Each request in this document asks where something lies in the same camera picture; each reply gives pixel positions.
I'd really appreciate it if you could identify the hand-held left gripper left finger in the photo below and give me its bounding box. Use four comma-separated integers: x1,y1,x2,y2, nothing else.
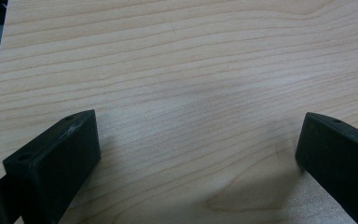
2,108,103,224

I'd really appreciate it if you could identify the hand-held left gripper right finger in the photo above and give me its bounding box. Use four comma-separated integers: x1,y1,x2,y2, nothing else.
294,111,358,224

